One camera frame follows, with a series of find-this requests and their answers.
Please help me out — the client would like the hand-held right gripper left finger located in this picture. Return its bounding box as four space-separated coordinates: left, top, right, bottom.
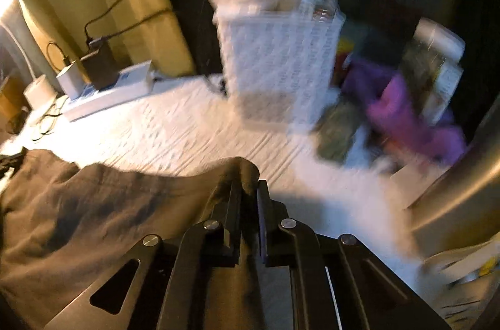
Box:
43 180 243 330

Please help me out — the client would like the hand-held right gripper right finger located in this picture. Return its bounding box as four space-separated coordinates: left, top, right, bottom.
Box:
256 180 450 330

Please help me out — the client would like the brown t-shirt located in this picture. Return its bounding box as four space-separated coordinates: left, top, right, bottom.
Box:
0 148 292 330

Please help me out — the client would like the white textured table cover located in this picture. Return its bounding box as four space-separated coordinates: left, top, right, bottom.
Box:
0 72 430 284

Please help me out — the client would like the small dark jar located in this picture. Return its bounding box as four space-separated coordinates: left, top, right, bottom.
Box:
316 100 364 163

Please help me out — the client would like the white plastic basket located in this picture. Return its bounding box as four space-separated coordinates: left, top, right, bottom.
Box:
207 0 346 120

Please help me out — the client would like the purple cloth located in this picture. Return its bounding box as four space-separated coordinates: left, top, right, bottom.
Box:
344 61 467 167

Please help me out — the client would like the white power strip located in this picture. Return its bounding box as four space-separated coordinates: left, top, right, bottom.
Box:
62 61 157 122

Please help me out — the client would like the stainless steel thermos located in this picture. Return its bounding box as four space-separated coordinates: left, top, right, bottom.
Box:
406 100 500 260

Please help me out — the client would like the black power adapter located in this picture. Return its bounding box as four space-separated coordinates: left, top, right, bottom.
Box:
80 37 118 91

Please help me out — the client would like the white charger plug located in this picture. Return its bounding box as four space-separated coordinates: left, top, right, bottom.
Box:
57 65 84 100

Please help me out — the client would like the white desk lamp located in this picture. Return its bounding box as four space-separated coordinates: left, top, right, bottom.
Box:
0 0 55 110

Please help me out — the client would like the brown cardboard box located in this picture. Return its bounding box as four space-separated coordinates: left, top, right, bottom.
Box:
0 76 28 128

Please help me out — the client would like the thin black cable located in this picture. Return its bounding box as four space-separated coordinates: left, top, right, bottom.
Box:
27 96 69 143

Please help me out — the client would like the black cable bundle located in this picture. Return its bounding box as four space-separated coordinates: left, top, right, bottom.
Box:
6 107 30 133

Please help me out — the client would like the black adapter cable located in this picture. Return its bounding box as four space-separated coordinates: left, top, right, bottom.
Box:
84 0 165 42

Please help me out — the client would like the black charger cable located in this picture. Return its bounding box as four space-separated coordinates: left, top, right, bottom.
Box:
46 41 73 69

